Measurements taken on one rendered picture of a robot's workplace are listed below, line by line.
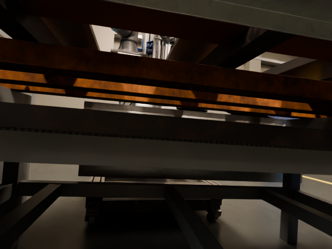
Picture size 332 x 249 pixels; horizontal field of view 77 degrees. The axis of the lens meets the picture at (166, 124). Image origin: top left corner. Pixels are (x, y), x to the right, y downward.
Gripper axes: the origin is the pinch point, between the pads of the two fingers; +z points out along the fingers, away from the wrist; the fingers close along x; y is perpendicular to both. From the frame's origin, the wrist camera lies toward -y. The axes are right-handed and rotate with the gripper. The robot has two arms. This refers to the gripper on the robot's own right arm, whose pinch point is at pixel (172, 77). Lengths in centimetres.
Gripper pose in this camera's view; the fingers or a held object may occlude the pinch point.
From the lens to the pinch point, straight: 122.8
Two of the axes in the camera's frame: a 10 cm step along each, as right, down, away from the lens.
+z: -0.7, 10.0, -0.3
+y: 1.8, -0.2, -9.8
